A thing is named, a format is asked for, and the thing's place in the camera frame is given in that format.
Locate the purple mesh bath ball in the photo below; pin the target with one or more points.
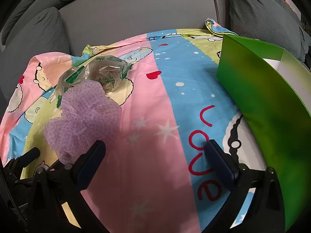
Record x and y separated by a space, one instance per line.
82 116

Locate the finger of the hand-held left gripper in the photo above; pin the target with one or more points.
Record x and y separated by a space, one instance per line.
24 159

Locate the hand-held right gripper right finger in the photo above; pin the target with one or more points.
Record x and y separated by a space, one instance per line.
222 167

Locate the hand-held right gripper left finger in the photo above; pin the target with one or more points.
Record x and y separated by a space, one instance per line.
88 168

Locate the grey ribbed cushion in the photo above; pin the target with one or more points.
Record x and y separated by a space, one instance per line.
29 7
257 12
36 41

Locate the grey sofa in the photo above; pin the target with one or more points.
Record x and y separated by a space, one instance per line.
136 12

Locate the cartoon printed blanket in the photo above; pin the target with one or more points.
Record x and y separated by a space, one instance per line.
150 126

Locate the clear green-printed plastic packet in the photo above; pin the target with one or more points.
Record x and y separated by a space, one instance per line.
107 72
65 85

